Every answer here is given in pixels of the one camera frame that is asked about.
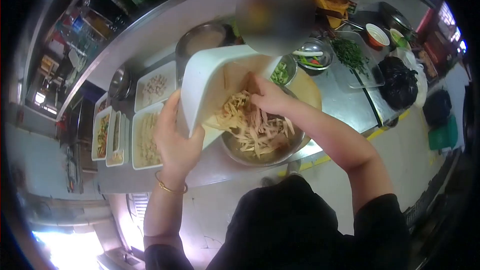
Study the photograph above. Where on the narrow white tray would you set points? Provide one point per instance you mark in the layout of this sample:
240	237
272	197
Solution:
117	138

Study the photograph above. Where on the metal bowl with green pieces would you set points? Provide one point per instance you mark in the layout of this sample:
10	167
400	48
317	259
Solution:
282	73

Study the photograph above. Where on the person's right fingers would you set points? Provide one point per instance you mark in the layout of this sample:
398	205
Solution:
258	81

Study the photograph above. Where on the black plastic bag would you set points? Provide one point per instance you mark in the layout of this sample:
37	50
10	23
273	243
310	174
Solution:
398	82

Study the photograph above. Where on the person's body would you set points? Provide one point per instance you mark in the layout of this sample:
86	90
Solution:
292	228

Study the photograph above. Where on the person's left hand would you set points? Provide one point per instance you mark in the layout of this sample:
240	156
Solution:
176	150

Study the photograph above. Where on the black bin bag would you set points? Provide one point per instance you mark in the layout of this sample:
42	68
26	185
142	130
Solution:
437	107

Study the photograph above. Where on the black cooking pot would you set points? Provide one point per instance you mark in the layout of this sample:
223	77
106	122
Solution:
395	17

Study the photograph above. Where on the pile of pale shredded food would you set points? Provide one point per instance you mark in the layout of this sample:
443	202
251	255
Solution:
251	123

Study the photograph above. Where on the round wooden cutting board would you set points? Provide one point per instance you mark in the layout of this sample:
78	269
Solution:
305	90

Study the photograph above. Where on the metal bowl with peppers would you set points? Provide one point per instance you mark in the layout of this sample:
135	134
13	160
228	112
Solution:
313	54

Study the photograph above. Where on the red and white bowl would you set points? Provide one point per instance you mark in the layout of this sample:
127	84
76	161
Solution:
377	35

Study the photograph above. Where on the white tray with diced pieces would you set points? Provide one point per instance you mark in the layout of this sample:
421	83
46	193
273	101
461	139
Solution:
153	86

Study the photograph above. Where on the person's right hand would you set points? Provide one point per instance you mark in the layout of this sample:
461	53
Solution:
275	99

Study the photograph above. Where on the person's left fingers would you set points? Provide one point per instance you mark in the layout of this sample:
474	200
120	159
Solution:
171	103

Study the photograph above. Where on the cluttered kitchen shelf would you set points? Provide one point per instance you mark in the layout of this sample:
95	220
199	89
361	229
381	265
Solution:
93	11

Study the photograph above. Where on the white bowl with green contents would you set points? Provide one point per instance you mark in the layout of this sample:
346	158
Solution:
398	38

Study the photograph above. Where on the person's right thumb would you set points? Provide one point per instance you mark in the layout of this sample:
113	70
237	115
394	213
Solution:
259	100

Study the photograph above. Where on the white rectangular plastic container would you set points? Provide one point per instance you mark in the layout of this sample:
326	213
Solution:
204	82

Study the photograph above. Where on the person's left thumb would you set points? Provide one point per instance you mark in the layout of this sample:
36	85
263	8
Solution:
197	138

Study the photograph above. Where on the clear tray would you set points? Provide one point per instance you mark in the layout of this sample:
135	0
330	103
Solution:
356	73

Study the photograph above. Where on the white tray with mixed vegetables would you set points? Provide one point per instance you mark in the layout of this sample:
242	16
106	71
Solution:
102	135

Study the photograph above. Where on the orange yellow cloth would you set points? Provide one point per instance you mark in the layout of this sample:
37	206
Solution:
330	2

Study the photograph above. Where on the green plastic crate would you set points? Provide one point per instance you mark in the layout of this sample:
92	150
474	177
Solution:
444	135

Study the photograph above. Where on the shiny metal lid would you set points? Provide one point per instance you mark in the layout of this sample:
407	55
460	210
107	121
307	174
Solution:
120	82

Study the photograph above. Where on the tall metal pot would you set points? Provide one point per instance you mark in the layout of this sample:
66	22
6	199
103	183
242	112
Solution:
200	37

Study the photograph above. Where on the pile of chopped green herbs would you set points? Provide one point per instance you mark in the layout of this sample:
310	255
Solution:
348	54

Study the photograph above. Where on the white tray with pale strips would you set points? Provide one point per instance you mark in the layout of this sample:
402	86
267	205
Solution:
146	138

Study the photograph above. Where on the large metal mixing bowl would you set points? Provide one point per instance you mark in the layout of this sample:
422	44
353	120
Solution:
270	155

